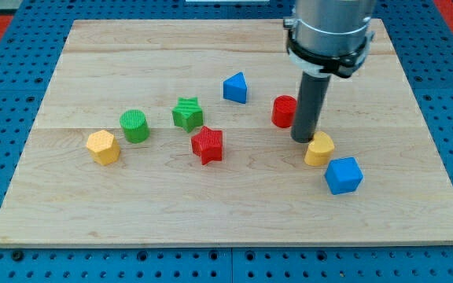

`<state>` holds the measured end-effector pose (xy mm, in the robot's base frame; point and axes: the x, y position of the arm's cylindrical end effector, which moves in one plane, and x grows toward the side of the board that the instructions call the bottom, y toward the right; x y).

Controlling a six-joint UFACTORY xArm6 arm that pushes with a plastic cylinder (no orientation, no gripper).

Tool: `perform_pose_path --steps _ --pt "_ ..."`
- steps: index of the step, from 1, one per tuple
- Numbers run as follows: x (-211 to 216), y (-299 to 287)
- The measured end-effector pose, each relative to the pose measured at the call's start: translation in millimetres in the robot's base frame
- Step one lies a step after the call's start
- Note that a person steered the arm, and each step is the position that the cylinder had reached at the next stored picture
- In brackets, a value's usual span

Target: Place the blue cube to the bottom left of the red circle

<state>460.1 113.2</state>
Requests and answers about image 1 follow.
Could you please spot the light wooden board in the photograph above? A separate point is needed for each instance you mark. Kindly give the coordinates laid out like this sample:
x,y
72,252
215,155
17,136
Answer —
x,y
262,194

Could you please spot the blue triangle block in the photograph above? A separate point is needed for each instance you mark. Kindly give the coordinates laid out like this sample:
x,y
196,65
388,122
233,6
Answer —
x,y
235,88

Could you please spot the red star block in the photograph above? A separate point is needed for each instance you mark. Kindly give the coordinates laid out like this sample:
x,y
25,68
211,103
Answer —
x,y
208,145

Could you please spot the yellow heart block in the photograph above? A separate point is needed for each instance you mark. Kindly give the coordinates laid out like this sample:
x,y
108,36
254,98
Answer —
x,y
320,149

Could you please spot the green star block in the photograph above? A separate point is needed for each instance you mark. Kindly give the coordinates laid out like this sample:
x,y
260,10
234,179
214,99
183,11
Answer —
x,y
188,114

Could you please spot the red cylinder block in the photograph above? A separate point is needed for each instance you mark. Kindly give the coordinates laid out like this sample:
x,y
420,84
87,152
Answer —
x,y
283,111

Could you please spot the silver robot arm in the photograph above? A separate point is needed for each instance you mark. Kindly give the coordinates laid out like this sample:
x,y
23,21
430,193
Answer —
x,y
329,37

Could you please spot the yellow hexagon block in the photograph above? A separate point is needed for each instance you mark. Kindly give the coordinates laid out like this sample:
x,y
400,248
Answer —
x,y
103,147

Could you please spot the blue cube block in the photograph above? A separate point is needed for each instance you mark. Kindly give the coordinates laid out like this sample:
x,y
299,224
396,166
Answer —
x,y
343,175

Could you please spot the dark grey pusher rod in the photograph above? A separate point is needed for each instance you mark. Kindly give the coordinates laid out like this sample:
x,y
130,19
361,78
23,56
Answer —
x,y
309,103

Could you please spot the green cylinder block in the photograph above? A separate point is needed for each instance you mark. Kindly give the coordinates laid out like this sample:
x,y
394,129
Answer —
x,y
134,125

